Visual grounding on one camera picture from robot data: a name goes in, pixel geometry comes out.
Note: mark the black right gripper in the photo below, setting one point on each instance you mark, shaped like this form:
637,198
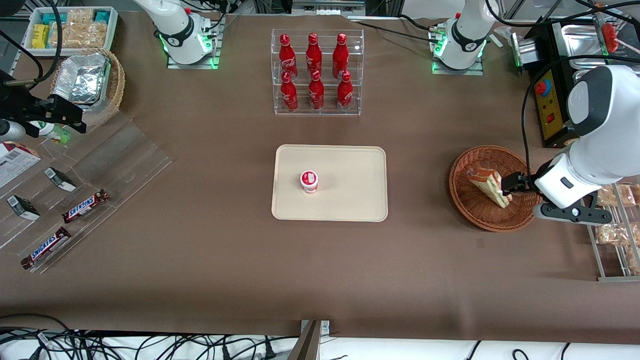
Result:
17,106

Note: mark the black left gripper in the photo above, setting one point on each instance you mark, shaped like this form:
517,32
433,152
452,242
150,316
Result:
526,183

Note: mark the triangle sandwich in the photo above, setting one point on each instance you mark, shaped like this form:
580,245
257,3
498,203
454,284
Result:
487,184

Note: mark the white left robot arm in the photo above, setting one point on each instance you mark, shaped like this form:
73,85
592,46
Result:
600,150

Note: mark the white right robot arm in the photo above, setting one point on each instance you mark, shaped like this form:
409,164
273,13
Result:
175,25

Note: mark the round brown wicker basket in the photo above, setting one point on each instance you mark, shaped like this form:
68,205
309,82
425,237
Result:
480,210

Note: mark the aluminium foil tray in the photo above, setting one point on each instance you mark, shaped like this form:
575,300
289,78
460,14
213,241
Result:
80,80

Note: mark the tan wicker basket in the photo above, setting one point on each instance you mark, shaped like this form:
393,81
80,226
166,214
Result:
117,85

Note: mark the cream plastic tray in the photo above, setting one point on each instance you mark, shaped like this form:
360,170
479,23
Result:
350,190

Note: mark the green white plastic bottle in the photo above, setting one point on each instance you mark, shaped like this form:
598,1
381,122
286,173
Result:
56,134

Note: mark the red white barcode carton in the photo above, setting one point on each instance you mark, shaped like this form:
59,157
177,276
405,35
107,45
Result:
15,165

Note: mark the small black carton box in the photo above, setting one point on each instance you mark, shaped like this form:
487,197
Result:
61,179
22,207

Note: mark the black food warmer yellow panel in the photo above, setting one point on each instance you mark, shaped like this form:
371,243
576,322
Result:
545,105

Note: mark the yellow snack packet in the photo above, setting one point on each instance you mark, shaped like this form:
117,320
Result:
40,36

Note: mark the clear acrylic stepped display stand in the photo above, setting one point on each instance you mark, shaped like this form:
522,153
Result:
125,160

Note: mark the clear rice cracker bag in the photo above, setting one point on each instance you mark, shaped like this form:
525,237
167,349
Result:
82,36
80,16

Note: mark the Snickers chocolate bar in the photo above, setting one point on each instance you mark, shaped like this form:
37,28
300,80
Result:
85,206
46,248

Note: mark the clear bag of snacks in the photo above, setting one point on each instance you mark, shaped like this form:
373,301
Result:
634,260
615,196
615,234

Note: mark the teal snack packet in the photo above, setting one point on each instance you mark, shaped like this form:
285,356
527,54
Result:
52,18
102,16

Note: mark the white plastic bin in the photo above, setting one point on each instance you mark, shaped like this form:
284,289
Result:
114,25

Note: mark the stainless steel pan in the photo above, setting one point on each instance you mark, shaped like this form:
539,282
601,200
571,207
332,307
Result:
582,45
582,75

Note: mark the silver metal block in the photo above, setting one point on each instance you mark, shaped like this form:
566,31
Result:
525,50

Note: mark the red item on stick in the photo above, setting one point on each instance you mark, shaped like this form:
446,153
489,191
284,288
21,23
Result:
609,35

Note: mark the red cola bottle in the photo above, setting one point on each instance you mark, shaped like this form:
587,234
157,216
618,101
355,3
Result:
289,95
313,52
340,52
344,94
316,94
286,52

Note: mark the clear acrylic bottle rack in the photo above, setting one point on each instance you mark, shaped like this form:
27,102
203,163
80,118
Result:
327,112

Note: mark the red and white lidded cup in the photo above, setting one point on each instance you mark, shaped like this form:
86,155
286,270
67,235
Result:
309,181

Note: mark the brown table cover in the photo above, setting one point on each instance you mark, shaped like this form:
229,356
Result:
200,275

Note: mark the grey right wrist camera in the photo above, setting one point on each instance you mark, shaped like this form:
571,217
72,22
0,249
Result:
10,131

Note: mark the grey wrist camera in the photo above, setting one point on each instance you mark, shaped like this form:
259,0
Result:
560,212
10,131

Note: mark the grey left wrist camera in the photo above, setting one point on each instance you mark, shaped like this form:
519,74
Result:
560,212

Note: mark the aluminium arm base plate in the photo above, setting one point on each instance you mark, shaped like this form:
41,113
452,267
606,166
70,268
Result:
172,65
457,72

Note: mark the small metal bracket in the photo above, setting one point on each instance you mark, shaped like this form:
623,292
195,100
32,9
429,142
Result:
325,326

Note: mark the aluminium frame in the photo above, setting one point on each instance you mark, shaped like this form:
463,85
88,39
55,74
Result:
327,5

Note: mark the aluminium profile post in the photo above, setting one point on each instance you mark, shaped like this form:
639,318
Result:
307,347

